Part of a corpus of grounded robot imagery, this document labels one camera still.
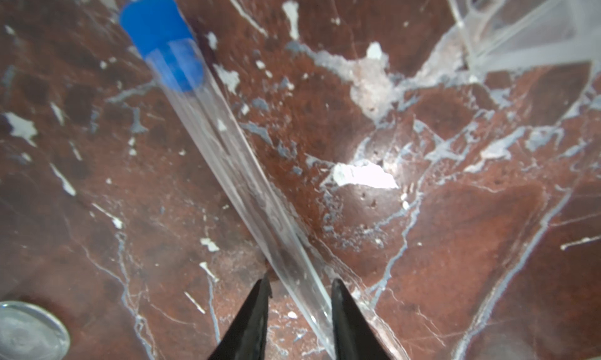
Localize clear acrylic test tube rack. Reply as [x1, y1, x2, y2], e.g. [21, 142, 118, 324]
[447, 0, 600, 73]

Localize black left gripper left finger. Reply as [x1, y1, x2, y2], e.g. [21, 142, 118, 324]
[208, 275, 272, 360]

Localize small glass jar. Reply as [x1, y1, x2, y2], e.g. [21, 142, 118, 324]
[1, 301, 70, 360]

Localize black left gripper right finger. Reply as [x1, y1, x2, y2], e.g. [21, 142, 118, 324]
[331, 278, 390, 360]

